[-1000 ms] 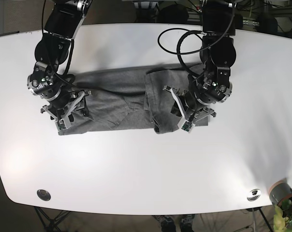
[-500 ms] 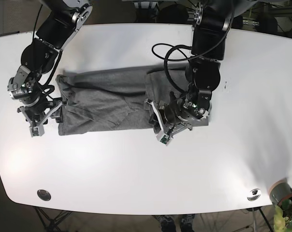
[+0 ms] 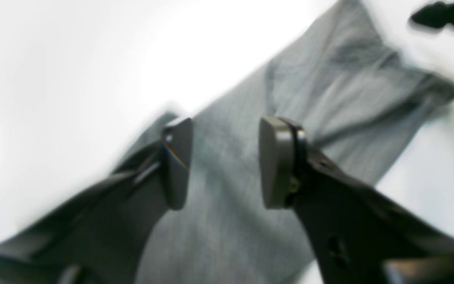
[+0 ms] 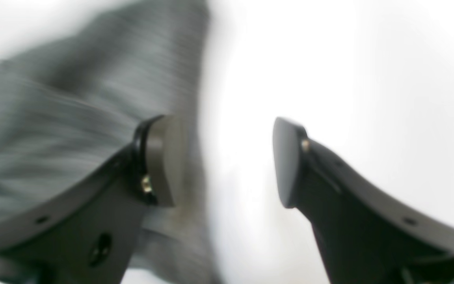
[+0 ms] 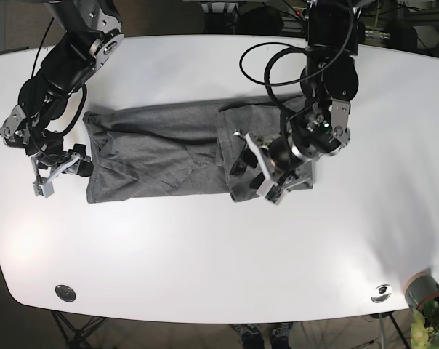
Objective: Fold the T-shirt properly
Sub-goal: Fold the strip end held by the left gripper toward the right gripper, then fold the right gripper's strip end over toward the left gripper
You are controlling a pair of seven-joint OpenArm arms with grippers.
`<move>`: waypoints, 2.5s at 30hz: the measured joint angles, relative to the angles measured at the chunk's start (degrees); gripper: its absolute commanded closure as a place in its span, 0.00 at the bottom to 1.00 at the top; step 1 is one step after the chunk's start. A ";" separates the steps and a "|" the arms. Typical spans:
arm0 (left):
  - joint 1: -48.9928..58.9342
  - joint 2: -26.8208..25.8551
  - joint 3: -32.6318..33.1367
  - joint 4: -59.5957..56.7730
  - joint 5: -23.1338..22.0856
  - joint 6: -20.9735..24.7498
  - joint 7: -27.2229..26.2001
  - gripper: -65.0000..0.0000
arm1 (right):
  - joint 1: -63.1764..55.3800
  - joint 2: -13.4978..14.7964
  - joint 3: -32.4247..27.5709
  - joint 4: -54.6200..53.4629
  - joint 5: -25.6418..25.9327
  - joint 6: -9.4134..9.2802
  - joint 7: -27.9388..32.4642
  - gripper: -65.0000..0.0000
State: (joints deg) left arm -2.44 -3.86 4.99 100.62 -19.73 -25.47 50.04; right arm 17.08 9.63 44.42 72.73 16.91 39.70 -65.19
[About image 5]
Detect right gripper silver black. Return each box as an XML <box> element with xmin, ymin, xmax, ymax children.
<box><xmin>31</xmin><ymin>144</ymin><xmax>93</xmax><ymax>198</ymax></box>

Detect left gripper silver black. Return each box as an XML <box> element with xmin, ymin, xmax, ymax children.
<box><xmin>230</xmin><ymin>129</ymin><xmax>310</xmax><ymax>204</ymax></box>

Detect grey T-shirt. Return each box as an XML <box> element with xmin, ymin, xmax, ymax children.
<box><xmin>81</xmin><ymin>95</ymin><xmax>315</xmax><ymax>204</ymax></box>

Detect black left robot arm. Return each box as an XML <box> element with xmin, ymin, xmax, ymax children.
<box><xmin>230</xmin><ymin>1</ymin><xmax>359</xmax><ymax>204</ymax></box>

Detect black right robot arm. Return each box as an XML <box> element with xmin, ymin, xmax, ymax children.
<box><xmin>0</xmin><ymin>1</ymin><xmax>124</xmax><ymax>198</ymax></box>

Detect left silver table grommet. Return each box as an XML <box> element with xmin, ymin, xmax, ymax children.
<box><xmin>55</xmin><ymin>284</ymin><xmax>76</xmax><ymax>302</ymax></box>

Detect silver table grommet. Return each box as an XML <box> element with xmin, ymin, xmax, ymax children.
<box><xmin>55</xmin><ymin>284</ymin><xmax>76</xmax><ymax>302</ymax></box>
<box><xmin>370</xmin><ymin>284</ymin><xmax>392</xmax><ymax>304</ymax></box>

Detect black folding table legs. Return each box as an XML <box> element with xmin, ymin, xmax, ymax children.
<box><xmin>51</xmin><ymin>310</ymin><xmax>108</xmax><ymax>349</ymax></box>

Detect right silver table grommet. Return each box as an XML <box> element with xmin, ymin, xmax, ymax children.
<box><xmin>370</xmin><ymin>284</ymin><xmax>392</xmax><ymax>304</ymax></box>

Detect grey plant pot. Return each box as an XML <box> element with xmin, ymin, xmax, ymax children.
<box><xmin>403</xmin><ymin>271</ymin><xmax>439</xmax><ymax>311</ymax></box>

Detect green potted plant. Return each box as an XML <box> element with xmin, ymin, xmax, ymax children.
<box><xmin>410</xmin><ymin>297</ymin><xmax>439</xmax><ymax>349</ymax></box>

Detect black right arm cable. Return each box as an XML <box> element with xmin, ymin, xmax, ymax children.
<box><xmin>44</xmin><ymin>83</ymin><xmax>89</xmax><ymax>135</ymax></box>

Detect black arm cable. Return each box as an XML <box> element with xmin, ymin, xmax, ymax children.
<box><xmin>44</xmin><ymin>83</ymin><xmax>89</xmax><ymax>135</ymax></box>
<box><xmin>239</xmin><ymin>41</ymin><xmax>315</xmax><ymax>121</ymax></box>

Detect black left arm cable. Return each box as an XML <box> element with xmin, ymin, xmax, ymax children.
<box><xmin>239</xmin><ymin>41</ymin><xmax>315</xmax><ymax>121</ymax></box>

